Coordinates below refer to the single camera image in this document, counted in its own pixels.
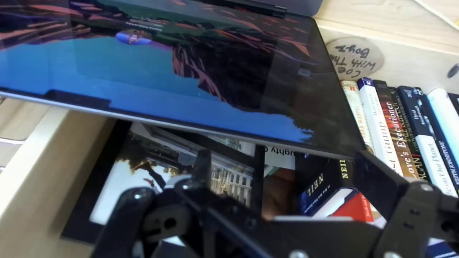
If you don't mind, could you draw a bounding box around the cream spine book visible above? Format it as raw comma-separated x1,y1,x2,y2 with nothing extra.
341,78,376,153

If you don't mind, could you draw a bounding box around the red and white book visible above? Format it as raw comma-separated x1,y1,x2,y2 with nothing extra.
306,186,376,223

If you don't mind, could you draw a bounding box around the black laptop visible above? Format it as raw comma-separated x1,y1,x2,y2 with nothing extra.
0,0,368,161

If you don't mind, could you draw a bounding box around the black book red lettering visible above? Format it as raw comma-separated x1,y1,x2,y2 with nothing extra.
372,78,428,183

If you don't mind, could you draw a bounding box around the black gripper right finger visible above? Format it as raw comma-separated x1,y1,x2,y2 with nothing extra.
352,150,408,222

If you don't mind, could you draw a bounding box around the black book white lettering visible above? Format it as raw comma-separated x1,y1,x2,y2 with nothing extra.
298,156,356,217

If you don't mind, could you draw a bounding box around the light blue spine book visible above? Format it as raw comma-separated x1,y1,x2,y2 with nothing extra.
427,87,459,166

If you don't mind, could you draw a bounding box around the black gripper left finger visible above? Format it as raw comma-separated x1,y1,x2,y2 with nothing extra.
193,149,213,190

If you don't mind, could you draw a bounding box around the light wooden book box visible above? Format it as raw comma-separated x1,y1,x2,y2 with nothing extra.
0,18,459,258

